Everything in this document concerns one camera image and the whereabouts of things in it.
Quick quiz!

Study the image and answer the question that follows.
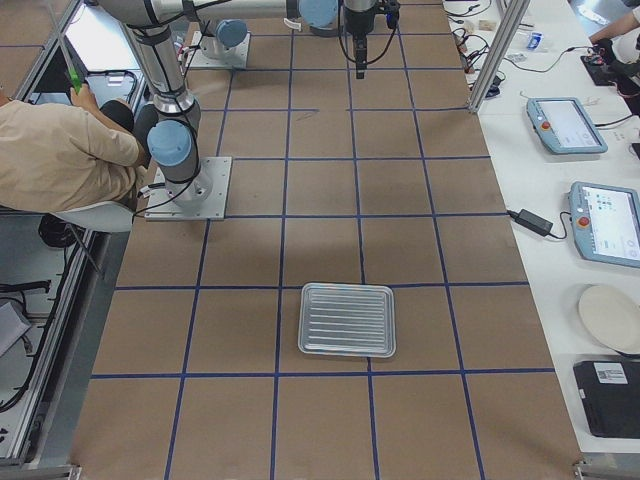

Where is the white chair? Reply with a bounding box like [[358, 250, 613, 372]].
[[53, 201, 134, 279]]

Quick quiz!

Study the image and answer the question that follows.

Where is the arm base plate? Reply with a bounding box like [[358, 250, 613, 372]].
[[143, 157, 232, 221], [182, 31, 251, 70]]

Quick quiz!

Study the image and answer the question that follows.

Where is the teach pendant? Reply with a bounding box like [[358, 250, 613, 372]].
[[526, 97, 608, 155], [568, 182, 639, 268]]

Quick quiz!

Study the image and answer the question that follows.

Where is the white round plate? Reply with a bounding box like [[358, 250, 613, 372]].
[[578, 285, 639, 355]]

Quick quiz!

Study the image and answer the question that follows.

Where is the black laptop box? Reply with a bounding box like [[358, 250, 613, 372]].
[[573, 361, 639, 439]]

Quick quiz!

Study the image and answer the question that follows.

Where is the white curved plastic part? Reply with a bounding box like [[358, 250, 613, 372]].
[[283, 18, 302, 31]]

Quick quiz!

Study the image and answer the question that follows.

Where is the person in beige shirt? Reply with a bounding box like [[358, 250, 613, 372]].
[[1, 85, 159, 213]]

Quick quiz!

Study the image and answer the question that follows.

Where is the aluminium frame post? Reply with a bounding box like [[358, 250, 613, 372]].
[[468, 0, 530, 113]]

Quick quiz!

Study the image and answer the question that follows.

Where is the near teach pendant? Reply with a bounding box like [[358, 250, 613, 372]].
[[568, 182, 639, 268]]

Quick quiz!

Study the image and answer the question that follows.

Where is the far teach pendant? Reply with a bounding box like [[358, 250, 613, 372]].
[[526, 97, 608, 155]]

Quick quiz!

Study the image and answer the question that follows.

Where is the black power adapter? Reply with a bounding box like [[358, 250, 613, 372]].
[[507, 209, 553, 237]]

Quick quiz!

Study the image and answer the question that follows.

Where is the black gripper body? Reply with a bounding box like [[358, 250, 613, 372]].
[[342, 0, 400, 63]]

